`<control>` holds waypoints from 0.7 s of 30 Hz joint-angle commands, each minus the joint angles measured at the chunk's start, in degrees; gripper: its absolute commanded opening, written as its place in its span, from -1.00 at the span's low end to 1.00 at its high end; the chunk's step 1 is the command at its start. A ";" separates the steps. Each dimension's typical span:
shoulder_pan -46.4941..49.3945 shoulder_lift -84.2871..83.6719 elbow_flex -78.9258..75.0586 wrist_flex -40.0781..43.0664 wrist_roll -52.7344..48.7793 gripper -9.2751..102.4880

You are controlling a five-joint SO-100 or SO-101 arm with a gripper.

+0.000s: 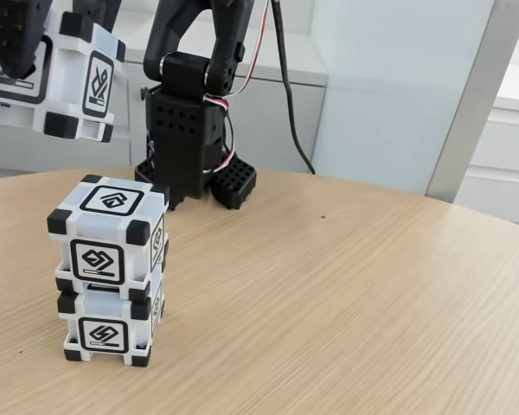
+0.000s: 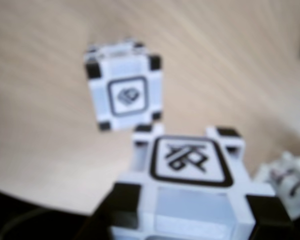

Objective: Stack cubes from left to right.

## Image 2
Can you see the white cube with diamond symbol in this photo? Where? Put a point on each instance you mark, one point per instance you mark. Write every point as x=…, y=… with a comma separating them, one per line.
x=125, y=95

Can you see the white cube with N symbol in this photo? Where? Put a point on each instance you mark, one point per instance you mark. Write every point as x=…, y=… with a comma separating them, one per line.
x=120, y=50

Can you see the white cube with X symbol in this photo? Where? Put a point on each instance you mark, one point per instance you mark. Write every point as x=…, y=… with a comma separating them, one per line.
x=190, y=162

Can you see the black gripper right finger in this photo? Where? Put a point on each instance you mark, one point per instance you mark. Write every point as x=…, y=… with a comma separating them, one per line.
x=277, y=230

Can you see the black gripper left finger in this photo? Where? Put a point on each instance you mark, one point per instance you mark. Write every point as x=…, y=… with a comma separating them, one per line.
x=102, y=225

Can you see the white plastic device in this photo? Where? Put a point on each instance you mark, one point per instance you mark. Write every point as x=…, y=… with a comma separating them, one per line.
x=285, y=170

